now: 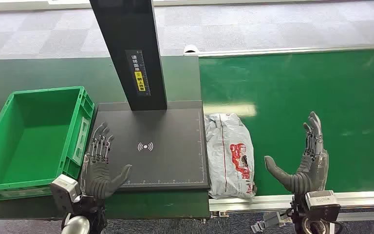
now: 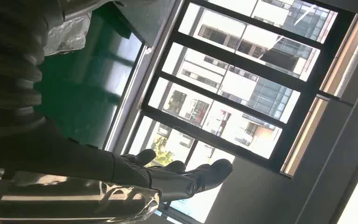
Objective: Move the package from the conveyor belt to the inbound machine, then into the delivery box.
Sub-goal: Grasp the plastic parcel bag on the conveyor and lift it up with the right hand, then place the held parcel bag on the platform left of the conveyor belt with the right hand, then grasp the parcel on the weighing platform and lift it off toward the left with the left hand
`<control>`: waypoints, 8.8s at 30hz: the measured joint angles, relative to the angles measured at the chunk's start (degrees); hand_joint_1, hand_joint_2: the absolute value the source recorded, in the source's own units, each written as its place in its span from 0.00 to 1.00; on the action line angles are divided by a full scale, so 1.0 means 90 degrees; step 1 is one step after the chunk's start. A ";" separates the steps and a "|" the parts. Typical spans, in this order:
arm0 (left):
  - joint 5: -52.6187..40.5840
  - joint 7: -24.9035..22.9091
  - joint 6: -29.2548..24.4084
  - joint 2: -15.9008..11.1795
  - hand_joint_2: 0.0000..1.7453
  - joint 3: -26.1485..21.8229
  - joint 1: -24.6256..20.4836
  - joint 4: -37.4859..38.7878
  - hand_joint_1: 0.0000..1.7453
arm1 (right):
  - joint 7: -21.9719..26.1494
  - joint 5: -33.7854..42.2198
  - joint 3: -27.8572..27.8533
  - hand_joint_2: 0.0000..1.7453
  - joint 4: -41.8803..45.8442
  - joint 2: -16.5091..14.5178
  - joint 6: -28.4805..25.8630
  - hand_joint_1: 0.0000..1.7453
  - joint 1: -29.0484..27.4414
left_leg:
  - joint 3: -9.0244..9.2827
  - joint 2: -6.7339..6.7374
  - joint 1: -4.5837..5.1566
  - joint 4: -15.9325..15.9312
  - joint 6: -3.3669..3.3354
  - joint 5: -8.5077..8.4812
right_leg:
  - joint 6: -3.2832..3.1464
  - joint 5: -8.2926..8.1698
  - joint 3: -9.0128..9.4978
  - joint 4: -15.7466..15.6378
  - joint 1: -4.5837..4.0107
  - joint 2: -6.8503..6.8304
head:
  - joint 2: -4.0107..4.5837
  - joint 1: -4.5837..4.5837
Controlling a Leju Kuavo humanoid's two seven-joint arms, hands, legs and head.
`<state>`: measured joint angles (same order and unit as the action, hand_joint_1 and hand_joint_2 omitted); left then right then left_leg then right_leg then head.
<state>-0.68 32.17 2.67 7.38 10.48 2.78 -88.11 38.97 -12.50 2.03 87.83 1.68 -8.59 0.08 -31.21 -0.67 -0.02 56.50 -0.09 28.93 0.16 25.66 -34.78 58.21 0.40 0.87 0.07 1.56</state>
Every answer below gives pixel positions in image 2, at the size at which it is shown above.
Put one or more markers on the green conveyor belt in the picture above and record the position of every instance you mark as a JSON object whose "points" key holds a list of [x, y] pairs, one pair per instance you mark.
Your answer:
{"points": [[83, 92]]}

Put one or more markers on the black window frame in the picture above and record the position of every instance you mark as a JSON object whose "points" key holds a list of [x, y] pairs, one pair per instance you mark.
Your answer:
{"points": [[228, 80]]}

